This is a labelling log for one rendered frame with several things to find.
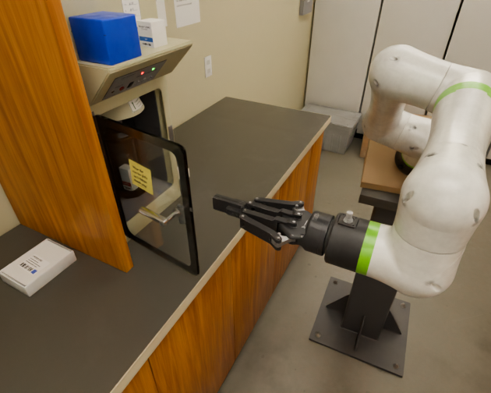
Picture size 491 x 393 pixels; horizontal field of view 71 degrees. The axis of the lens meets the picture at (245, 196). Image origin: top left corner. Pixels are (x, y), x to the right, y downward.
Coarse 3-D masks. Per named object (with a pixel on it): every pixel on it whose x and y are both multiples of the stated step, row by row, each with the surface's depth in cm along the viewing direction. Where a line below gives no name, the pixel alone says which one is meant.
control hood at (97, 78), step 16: (144, 48) 88; (160, 48) 88; (176, 48) 91; (80, 64) 77; (96, 64) 76; (128, 64) 78; (144, 64) 83; (176, 64) 101; (96, 80) 77; (112, 80) 78; (96, 96) 80; (112, 96) 87
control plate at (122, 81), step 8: (160, 64) 91; (136, 72) 84; (144, 72) 88; (152, 72) 92; (120, 80) 81; (128, 80) 85; (136, 80) 89; (144, 80) 93; (112, 88) 82; (128, 88) 90; (104, 96) 83
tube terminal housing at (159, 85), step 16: (64, 0) 72; (80, 0) 76; (96, 0) 79; (112, 0) 83; (144, 0) 91; (144, 16) 93; (160, 80) 105; (128, 96) 95; (160, 96) 111; (96, 112) 87; (160, 112) 113; (128, 240) 112
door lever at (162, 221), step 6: (144, 210) 82; (150, 210) 83; (174, 210) 83; (150, 216) 81; (156, 216) 80; (162, 216) 81; (168, 216) 81; (174, 216) 82; (180, 216) 83; (162, 222) 79; (168, 222) 80
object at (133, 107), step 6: (126, 102) 99; (132, 102) 101; (138, 102) 103; (114, 108) 98; (120, 108) 98; (126, 108) 99; (132, 108) 101; (138, 108) 103; (102, 114) 98; (108, 114) 98; (114, 114) 98; (120, 114) 99; (126, 114) 100; (132, 114) 101; (138, 114) 102
